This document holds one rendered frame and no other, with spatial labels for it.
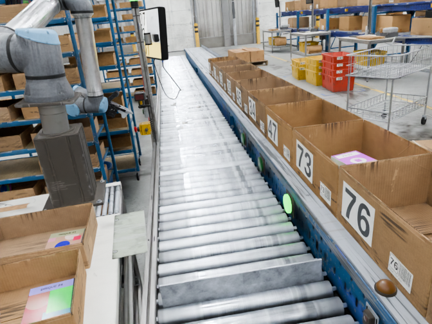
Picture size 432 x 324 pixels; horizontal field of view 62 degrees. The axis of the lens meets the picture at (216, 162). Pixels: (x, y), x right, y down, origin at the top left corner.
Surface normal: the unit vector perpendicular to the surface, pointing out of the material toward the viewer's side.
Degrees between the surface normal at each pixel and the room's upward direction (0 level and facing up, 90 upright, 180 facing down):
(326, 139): 90
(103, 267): 0
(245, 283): 90
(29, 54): 89
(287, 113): 90
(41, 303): 0
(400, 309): 0
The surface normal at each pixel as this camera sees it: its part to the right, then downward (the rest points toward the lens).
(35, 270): 0.28, 0.32
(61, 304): -0.09, -0.92
